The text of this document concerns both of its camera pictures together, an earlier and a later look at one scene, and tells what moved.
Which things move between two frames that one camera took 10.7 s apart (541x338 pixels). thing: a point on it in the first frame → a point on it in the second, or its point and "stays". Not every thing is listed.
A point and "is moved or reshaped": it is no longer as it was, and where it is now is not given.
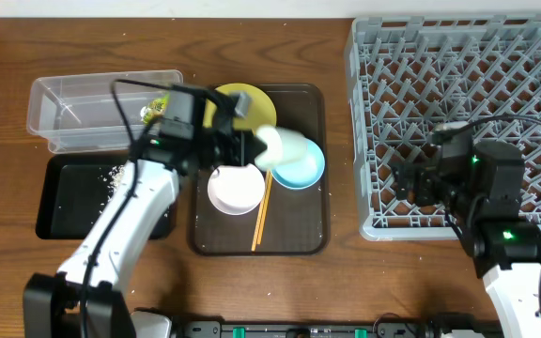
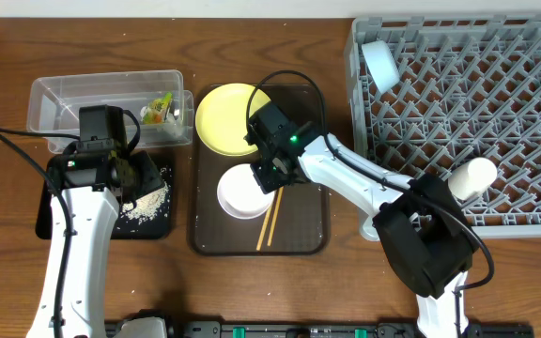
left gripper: [240, 142] → [150, 173]
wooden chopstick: [257, 234] → [274, 217]
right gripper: [409, 183] → [255, 153]
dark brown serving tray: [297, 222] stays
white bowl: [237, 190] is moved or reshaped
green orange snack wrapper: [155, 109] stays
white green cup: [284, 145] is moved or reshaped
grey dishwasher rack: [506, 76] stays
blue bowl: [303, 175] is moved or reshaped
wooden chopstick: [261, 215] → [266, 221]
